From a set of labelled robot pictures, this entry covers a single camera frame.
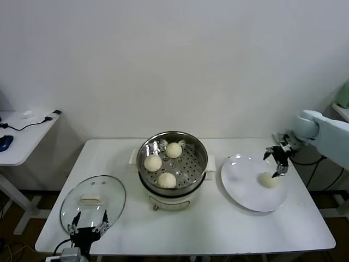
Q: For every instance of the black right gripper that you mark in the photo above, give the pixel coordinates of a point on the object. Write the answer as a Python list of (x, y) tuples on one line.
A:
[(280, 155)]

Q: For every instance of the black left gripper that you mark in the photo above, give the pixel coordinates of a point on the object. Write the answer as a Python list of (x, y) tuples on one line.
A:
[(84, 236)]

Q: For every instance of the white steamed baozi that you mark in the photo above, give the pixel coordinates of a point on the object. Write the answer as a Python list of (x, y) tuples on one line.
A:
[(265, 180), (167, 180), (173, 149), (152, 163)]

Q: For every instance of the round glass pot lid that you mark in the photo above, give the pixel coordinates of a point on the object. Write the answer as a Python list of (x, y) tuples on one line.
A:
[(92, 199)]

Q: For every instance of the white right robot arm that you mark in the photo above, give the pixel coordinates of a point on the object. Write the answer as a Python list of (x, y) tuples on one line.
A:
[(327, 133)]

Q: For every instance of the stainless steel steamer basket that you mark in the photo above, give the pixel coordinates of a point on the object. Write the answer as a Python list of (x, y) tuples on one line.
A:
[(191, 163)]

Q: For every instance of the large white plate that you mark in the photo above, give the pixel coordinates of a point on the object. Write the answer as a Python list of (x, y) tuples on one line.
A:
[(240, 185)]

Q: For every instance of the white desk with appliance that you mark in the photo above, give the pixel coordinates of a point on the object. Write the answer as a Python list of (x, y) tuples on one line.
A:
[(340, 109)]

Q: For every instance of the pale green appliance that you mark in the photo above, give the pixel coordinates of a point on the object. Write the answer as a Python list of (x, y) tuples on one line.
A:
[(344, 95)]

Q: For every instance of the white side desk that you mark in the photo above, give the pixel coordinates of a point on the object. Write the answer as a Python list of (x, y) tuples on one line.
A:
[(27, 136)]

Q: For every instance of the blue computer mouse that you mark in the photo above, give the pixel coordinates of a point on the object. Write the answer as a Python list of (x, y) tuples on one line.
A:
[(5, 143)]

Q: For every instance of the small white crumpled object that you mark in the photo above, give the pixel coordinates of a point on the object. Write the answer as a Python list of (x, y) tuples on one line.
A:
[(28, 114)]

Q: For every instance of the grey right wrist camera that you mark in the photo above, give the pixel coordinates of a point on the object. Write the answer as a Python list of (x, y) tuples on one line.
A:
[(285, 144)]

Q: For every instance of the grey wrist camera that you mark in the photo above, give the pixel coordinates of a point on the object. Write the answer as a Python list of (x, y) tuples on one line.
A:
[(285, 144), (71, 254)]

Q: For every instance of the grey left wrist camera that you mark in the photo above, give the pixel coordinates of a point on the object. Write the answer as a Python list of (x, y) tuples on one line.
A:
[(71, 254)]

